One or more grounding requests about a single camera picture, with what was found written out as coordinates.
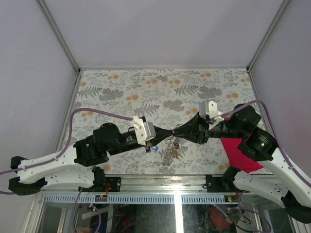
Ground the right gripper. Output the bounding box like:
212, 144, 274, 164
173, 111, 245, 144

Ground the large metal keyring with keys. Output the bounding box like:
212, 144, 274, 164
162, 135, 180, 166

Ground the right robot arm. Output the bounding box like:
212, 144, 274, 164
173, 103, 311, 224

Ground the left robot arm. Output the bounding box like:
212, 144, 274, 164
8, 122, 173, 196

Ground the floral table mat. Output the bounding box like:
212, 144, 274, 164
71, 68, 255, 175

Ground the magenta cloth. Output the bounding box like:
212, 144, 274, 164
221, 133, 263, 173

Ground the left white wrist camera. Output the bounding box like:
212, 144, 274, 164
130, 116, 156, 146

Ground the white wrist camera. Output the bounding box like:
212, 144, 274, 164
130, 116, 156, 146
199, 100, 225, 123

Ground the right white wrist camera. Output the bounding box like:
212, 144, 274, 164
199, 100, 225, 123

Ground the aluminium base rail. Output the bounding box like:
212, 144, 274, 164
40, 173, 236, 195

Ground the grey slotted cable duct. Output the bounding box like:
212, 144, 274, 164
45, 194, 225, 204

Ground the right aluminium frame post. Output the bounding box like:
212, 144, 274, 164
246, 0, 292, 71

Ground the aluminium frame post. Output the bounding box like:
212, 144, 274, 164
35, 0, 81, 73
246, 0, 292, 71

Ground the left aluminium frame post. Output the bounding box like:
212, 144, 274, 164
35, 0, 81, 73

